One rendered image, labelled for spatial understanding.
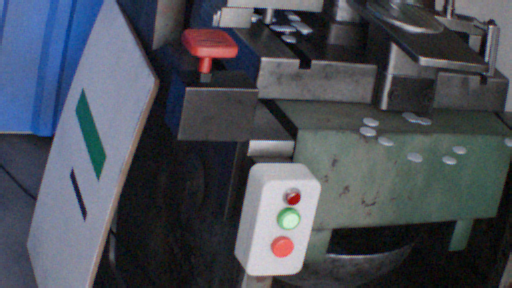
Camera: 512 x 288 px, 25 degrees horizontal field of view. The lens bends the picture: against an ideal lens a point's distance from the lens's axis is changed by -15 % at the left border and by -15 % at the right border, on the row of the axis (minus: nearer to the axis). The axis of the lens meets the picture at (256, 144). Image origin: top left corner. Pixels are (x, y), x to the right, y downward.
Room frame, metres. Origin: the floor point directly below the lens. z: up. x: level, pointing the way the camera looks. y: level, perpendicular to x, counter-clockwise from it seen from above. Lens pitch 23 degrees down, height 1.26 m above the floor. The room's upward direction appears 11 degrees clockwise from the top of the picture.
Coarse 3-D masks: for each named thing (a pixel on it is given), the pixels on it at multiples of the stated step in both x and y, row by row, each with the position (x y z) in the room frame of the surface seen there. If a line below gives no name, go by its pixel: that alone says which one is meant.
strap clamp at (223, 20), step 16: (208, 0) 1.75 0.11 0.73; (224, 0) 1.73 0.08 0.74; (240, 0) 1.72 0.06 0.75; (256, 0) 1.73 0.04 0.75; (272, 0) 1.74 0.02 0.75; (288, 0) 1.75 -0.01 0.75; (304, 0) 1.76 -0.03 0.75; (320, 0) 1.78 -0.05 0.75; (208, 16) 1.72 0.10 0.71; (224, 16) 1.71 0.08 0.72; (240, 16) 1.72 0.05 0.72; (272, 16) 1.76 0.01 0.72
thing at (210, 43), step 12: (192, 36) 1.48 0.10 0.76; (204, 36) 1.49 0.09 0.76; (216, 36) 1.49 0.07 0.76; (228, 36) 1.50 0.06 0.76; (192, 48) 1.45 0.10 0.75; (204, 48) 1.45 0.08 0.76; (216, 48) 1.45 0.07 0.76; (228, 48) 1.46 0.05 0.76; (204, 60) 1.48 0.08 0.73; (204, 72) 1.48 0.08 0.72
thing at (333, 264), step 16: (400, 224) 1.90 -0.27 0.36; (416, 224) 1.85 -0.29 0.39; (336, 240) 1.91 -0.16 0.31; (352, 240) 1.92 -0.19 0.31; (368, 240) 1.91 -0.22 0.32; (384, 240) 1.89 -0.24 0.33; (400, 240) 1.87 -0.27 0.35; (336, 256) 1.66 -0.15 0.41; (352, 256) 1.67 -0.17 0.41; (368, 256) 1.68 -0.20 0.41; (384, 256) 1.70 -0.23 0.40; (400, 256) 1.73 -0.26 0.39; (304, 272) 1.68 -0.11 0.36; (320, 272) 1.67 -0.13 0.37; (336, 272) 1.68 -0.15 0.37; (352, 272) 1.68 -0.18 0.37; (368, 272) 1.70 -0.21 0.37; (384, 272) 1.72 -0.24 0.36
